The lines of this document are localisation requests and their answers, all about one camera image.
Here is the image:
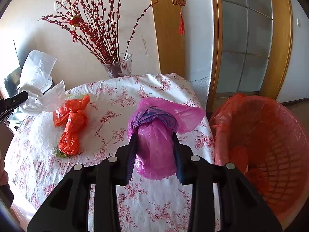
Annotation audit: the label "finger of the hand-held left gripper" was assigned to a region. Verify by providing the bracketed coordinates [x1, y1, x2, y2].
[0, 91, 29, 116]

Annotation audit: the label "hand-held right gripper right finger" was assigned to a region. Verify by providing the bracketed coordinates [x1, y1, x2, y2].
[172, 132, 283, 232]

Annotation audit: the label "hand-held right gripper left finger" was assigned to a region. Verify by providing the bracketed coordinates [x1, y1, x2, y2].
[26, 133, 138, 232]

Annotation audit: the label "purple plastic bag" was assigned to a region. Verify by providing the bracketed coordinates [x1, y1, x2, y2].
[126, 97, 206, 181]

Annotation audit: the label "large white plastic bag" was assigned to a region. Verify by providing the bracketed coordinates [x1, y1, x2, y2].
[18, 50, 66, 116]

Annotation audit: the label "red bin liner bag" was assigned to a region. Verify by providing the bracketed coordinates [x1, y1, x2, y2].
[209, 93, 309, 230]

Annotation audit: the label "lattice plastic wastebasket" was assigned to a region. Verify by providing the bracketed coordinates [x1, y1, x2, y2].
[209, 93, 309, 230]

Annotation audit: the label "person's left forearm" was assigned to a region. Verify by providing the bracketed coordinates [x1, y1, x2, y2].
[0, 183, 14, 210]

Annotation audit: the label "person's left hand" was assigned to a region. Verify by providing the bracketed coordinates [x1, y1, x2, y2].
[0, 150, 9, 186]

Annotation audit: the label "dark flat screen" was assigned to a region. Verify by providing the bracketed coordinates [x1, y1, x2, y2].
[3, 66, 23, 97]

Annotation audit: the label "small twisted red plastic bag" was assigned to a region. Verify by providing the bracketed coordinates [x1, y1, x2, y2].
[53, 94, 91, 155]

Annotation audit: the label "floral pink white tablecloth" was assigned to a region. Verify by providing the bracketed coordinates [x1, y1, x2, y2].
[5, 73, 216, 232]

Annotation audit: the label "glass vase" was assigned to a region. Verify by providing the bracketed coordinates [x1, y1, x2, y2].
[101, 53, 133, 79]

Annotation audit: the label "small red lantern ornament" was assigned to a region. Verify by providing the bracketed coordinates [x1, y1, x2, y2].
[69, 15, 81, 43]

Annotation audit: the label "red bud branches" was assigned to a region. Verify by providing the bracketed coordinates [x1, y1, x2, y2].
[38, 0, 172, 65]

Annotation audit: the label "wooden glazed door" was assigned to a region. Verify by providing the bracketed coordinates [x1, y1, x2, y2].
[209, 0, 294, 112]

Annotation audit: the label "wooden wall trim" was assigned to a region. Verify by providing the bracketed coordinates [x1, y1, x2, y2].
[148, 0, 187, 81]

